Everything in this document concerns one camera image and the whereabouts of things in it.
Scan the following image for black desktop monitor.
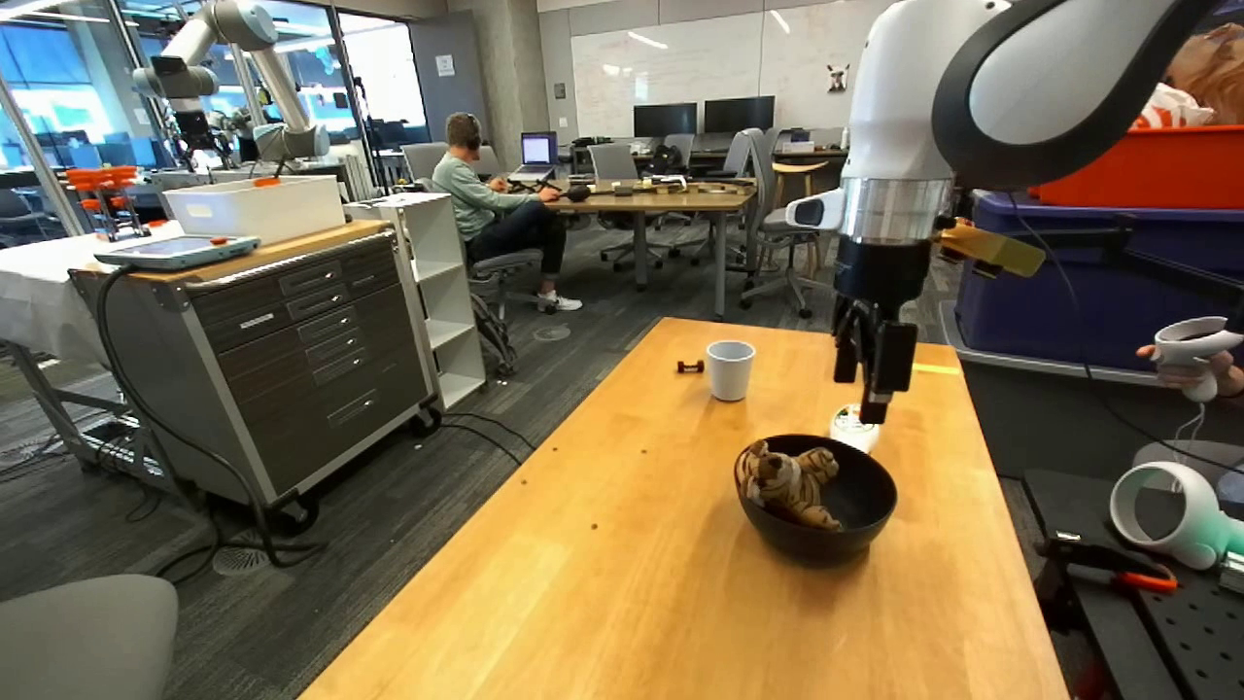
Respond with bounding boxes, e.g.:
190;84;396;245
700;92;780;134
629;95;702;138

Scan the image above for person in green shirt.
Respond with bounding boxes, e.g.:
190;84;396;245
426;108;585;318

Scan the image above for blue storage bin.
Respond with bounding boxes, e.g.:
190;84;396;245
951;191;1244;372

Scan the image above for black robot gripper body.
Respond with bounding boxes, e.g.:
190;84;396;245
831;234;932;343

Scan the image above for grey flat laptop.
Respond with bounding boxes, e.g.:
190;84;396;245
91;228;264;270

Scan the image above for round wooden table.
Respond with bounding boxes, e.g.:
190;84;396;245
548;177;756;318

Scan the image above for open laptop lit screen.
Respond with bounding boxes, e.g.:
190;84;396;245
509;128;562;182

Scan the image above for black perforated plate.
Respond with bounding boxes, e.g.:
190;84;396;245
1019;461;1244;700

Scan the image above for red handled tool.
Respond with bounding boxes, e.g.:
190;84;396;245
1045;539;1186;602

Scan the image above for white box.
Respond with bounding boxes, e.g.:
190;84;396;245
158;169;348;245

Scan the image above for white cup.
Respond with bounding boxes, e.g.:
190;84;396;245
702;338;756;407

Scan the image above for yellow flat tag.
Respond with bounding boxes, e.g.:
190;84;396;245
935;217;1050;280

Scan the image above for orange storage bin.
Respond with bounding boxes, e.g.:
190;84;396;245
1026;119;1244;213

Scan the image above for grey drawer cabinet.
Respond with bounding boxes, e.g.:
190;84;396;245
67;217;444;512

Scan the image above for white open shelf unit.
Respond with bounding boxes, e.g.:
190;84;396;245
369;191;489;412

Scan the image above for black bowl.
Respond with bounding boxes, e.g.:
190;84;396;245
729;431;900;573

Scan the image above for grey office chair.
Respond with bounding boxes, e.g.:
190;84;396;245
0;573;183;700

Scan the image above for striped tiger plush toy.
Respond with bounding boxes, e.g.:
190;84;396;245
739;439;848;532

